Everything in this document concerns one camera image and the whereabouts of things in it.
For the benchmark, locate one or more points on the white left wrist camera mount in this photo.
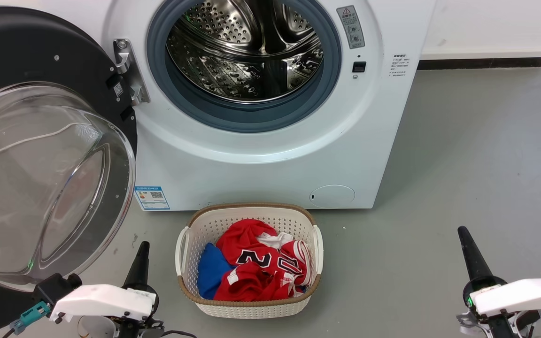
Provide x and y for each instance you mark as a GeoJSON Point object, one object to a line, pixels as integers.
{"type": "Point", "coordinates": [101, 300]}

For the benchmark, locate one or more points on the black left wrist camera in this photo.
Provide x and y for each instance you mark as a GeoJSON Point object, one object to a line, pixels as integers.
{"type": "Point", "coordinates": [57, 287]}

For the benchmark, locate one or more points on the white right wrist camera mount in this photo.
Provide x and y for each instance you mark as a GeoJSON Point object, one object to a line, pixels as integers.
{"type": "Point", "coordinates": [519, 293]}

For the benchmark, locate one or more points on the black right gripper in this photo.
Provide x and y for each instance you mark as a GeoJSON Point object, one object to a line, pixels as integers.
{"type": "Point", "coordinates": [498, 326]}

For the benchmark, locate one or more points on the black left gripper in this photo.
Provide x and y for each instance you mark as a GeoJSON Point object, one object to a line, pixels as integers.
{"type": "Point", "coordinates": [129, 328]}

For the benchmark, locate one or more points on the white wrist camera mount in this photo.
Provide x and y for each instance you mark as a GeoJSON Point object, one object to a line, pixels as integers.
{"type": "Point", "coordinates": [519, 293]}
{"type": "Point", "coordinates": [101, 300]}

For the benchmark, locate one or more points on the silver metal door hinge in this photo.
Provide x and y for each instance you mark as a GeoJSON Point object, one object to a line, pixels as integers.
{"type": "Point", "coordinates": [129, 70]}

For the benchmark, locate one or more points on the round white filter cover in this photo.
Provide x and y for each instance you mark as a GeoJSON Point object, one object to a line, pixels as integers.
{"type": "Point", "coordinates": [332, 196]}

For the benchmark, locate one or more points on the black round glass washer door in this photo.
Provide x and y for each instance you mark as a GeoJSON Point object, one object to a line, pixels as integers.
{"type": "Point", "coordinates": [40, 178]}

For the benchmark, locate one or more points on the grey warning sticker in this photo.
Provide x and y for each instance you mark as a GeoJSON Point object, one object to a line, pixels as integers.
{"type": "Point", "coordinates": [351, 27]}

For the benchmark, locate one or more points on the blue garment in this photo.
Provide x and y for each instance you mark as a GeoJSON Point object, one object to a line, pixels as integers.
{"type": "Point", "coordinates": [212, 270]}

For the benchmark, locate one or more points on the white front-load washing machine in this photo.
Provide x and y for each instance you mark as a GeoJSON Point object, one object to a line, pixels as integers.
{"type": "Point", "coordinates": [251, 178]}

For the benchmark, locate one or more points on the white woven-rim laundry basket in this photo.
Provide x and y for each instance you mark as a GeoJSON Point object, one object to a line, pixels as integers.
{"type": "Point", "coordinates": [209, 223]}

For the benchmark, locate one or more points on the blue energy label sticker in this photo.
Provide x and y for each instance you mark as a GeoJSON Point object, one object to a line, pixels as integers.
{"type": "Point", "coordinates": [152, 198]}

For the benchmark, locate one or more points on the red basketball jersey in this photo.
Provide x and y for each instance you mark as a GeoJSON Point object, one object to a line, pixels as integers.
{"type": "Point", "coordinates": [242, 237]}

